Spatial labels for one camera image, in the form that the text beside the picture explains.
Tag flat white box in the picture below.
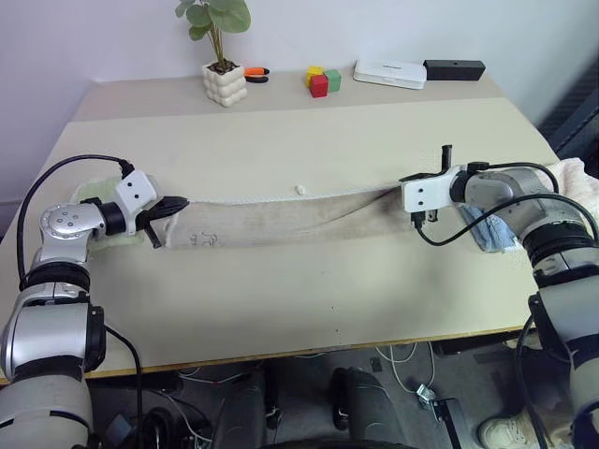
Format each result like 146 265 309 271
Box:
352 58 429 91

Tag beige towel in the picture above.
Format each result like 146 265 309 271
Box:
160 179 415 252

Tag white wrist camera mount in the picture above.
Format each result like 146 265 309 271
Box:
113 170 161 236
400 164 465 217

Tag white bubble plant pot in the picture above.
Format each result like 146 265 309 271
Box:
201 61 249 109

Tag orange black pliers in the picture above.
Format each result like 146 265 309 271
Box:
242 66 271 85

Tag black shoulder cable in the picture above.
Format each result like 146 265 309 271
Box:
514 315 549 449
104 324 144 449

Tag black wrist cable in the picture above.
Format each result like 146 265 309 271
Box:
411 160 563 247
17 154 138 291

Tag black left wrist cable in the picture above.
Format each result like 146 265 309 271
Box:
17 154 138 291

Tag dark slatted object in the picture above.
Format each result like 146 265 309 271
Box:
537 46 599 164

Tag black rectangular box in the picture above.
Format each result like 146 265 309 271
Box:
422 58 486 82

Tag light blue cloth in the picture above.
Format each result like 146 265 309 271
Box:
460 204 524 256

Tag green leafy plant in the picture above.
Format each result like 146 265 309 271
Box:
175 0 252 72

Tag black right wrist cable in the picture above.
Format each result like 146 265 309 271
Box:
411 160 563 247

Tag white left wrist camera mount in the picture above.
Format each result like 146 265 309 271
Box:
113 170 161 236

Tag cream fluffy towel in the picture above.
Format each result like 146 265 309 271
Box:
544 157 599 212

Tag black right shoulder cable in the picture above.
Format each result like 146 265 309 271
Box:
514 315 549 449

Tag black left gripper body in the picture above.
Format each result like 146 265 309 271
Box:
136 196 180 233

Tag white floor cable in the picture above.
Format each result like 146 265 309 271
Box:
373 342 437 395

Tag dark rounded shape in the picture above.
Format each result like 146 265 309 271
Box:
329 366 406 449
219 371 269 449

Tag white shoe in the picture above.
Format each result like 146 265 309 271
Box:
478 413 535 449

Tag black flat plate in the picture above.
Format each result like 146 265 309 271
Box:
431 398 470 449

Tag black left shoulder cable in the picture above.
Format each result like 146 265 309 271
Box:
104 324 144 449

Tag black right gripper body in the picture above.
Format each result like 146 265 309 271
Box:
405 167 446 183

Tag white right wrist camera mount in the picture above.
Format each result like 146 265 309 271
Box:
400 164 465 217

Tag light green towel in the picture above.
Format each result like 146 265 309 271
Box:
71 176 147 250

